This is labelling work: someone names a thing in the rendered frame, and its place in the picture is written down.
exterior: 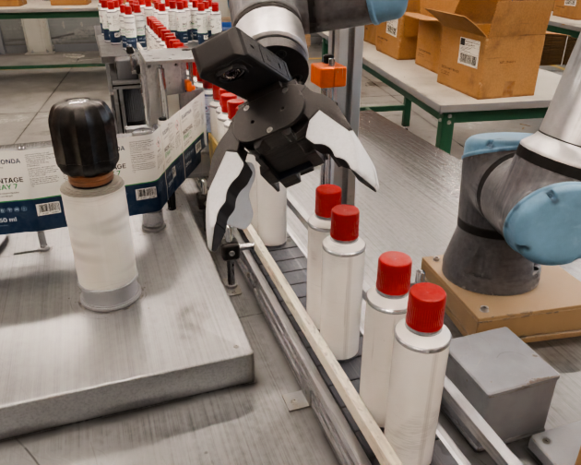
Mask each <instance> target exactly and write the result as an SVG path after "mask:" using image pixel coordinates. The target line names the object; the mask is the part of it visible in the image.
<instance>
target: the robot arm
mask: <svg viewBox="0 0 581 465"><path fill-rule="evenodd" d="M408 1H409V0H227V2H228V8H229V10H230V14H231V28H230V29H228V30H222V31H221V32H218V33H215V34H213V35H212V36H210V37H209V38H208V39H206V40H205V42H203V43H201V44H199V45H197V46H196V47H194V48H192V49H191V51H192V54H193V57H194V60H195V63H196V68H197V71H198V74H199V76H200V78H202V79H204V80H205V81H207V82H209V83H212V84H214V85H216V86H218V87H220V88H222V89H225V90H227V91H229V92H231V93H233V94H235V95H237V96H239V97H241V98H243V99H245V100H247V102H245V103H243V104H240V105H238V111H237V113H236V114H235V115H234V116H233V118H232V119H231V120H232V122H230V125H229V128H228V130H227V132H226V133H225V134H224V136H223V137H222V139H221V140H220V142H219V144H218V145H217V147H216V149H215V151H214V154H213V156H212V160H211V164H210V170H209V175H208V180H207V190H208V192H207V205H206V229H207V247H208V249H209V250H210V251H212V252H214V253H216V252H217V250H218V248H219V244H220V242H221V240H222V238H223V236H224V234H225V232H226V231H225V230H226V225H230V226H232V227H235V228H238V229H242V230H244V229H246V228H247V227H248V226H249V225H250V223H251V221H252V218H253V214H254V213H253V209H252V205H251V202H250V198H249V193H250V190H251V187H252V185H253V182H254V180H255V167H254V165H253V164H252V163H251V162H248V161H245V160H246V157H247V153H248V152H247V151H246V150H245V149H244V148H246V149H247V150H248V151H249V152H250V153H251V154H253V155H254V156H255V160H256V161H257V162H258V163H259V164H260V165H261V166H259V169H260V175H261V176H262V177H263V178H264V179H265V180H266V181H267V182H268V183H269V184H270V185H272V186H273V188H274V189H275V190H276V191H277V192H278V191H280V189H279V182H281V183H282V184H283V185H284V186H285V187H286V188H287V187H290V186H292V185H296V184H298V183H300V182H301V181H302V179H301V175H304V174H306V173H309V172H312V171H314V167H316V166H318V165H320V166H321V165H323V163H325V162H326V160H328V155H327V154H329V155H330V156H331V158H332V159H333V160H334V162H335V163H336V165H337V166H338V167H341V166H342V167H344V168H347V169H351V171H352V172H353V173H354V175H355V176H356V178H357V179H358V180H359V181H360V182H361V183H363V184H364V185H366V186H367V187H369V188H370V189H372V190H373V191H374V192H376V191H378V189H379V184H378V179H377V173H376V170H375V168H374V164H373V162H372V161H371V159H370V157H369V156H368V154H367V152H366V151H365V149H364V147H363V146H362V143H361V142H360V140H359V139H358V138H357V136H356V135H355V133H354V132H353V130H352V128H351V127H350V124H349V123H348V121H347V119H346V118H345V116H344V114H343V113H342V111H341V110H340V109H339V107H338V106H337V104H336V103H335V102H334V101H333V100H332V99H330V98H329V97H327V96H326V95H324V94H321V93H317V92H313V91H311V90H310V89H309V88H308V87H306V86H305V84H304V83H305V82H306V80H307V78H308V75H309V66H308V58H309V54H308V49H307V44H306V40H305V35H304V34H309V33H310V34H311V33H317V32H323V31H330V30H340V29H346V28H352V27H358V26H364V25H370V24H374V25H379V24H381V22H386V21H390V20H395V19H399V18H401V17H402V16H403V15H404V14H405V12H406V9H407V6H408ZM461 160H462V161H463V162H462V173H461V183H460V193H459V203H458V213H457V225H456V229H455V231H454V233H453V235H452V238H451V240H450V242H449V244H448V246H447V248H446V250H445V253H444V256H443V265H442V272H443V273H444V275H445V277H446V278H447V279H448V280H449V281H451V282H452V283H454V284H455V285H456V286H458V287H461V288H463V289H465V290H468V291H471V292H477V293H482V294H488V295H499V296H507V295H517V294H521V293H525V292H529V291H531V290H533V289H534V288H536V287H537V286H538V284H539V282H540V273H541V265H545V266H560V265H565V264H569V263H572V262H573V261H574V260H576V259H578V258H581V32H580V34H579V36H578V39H577V41H576V43H575V47H574V49H573V51H572V53H571V56H570V58H569V60H568V63H567V65H566V67H565V70H564V71H563V75H562V77H561V79H560V82H559V84H558V86H557V89H556V91H555V92H554V95H553V97H552V100H551V103H550V106H549V108H548V110H547V112H546V114H545V116H544V119H543V121H542V123H541V126H540V128H539V130H538V132H536V133H535V134H530V133H515V132H500V133H484V134H477V135H474V136H471V137H469V138H468V139H467V141H466V142H465V147H464V154H463V155H462V157H461Z"/></svg>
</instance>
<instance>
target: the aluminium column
mask: <svg viewBox="0 0 581 465"><path fill-rule="evenodd" d="M363 38H364V26H358V27H352V28H346V29H340V30H330V31H329V32H328V53H329V54H333V55H334V56H335V62H337V63H339V64H341V65H343V66H345V67H346V68H347V75H346V86H345V87H334V101H336V102H337V103H338V107H339V109H340V110H341V111H342V113H343V114H344V116H345V118H346V119H347V121H348V123H349V124H350V127H351V128H352V130H353V132H354V133H355V135H356V136H357V137H358V136H359V120H360V103H361V86H362V55H363ZM334 51H335V52H334ZM330 184H331V185H337V186H339V187H340V188H341V189H342V199H341V205H342V204H347V205H352V206H354V202H355V185H356V176H355V175H354V173H353V172H352V171H351V169H347V168H344V167H342V166H341V167H338V166H337V165H336V163H335V162H334V160H333V159H332V158H331V183H330Z"/></svg>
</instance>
